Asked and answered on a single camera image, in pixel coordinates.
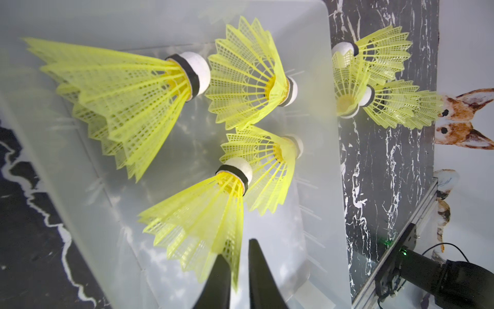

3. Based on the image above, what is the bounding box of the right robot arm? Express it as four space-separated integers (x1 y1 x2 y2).
374 224 493 308

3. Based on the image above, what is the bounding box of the green shuttlecock one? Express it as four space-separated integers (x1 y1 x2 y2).
205 16 298 130

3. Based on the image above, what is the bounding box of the green shuttlecock four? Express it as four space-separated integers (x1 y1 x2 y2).
331 25 412 86

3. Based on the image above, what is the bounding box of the green shuttlecock five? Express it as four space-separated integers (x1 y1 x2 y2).
363 80 443 130

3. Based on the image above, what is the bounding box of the aluminium front rail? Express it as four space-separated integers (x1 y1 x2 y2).
349 177 438 308

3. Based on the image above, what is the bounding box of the green shuttlecock seven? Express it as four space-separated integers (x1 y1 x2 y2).
220 126 304 216

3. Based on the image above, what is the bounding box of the green shuttlecock three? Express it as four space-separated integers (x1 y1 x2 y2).
332 51 369 117

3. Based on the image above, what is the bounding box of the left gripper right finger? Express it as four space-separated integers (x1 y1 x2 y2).
248 238 288 309

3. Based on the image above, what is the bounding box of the green shuttlecock six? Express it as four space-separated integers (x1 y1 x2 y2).
138 157 253 290

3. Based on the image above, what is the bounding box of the green shuttlecock two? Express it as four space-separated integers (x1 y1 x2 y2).
25 37 211 180

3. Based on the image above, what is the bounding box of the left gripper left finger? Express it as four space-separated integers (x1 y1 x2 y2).
193 255 231 309

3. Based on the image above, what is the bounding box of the clear plastic storage box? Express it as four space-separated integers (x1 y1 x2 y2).
1 1 352 308

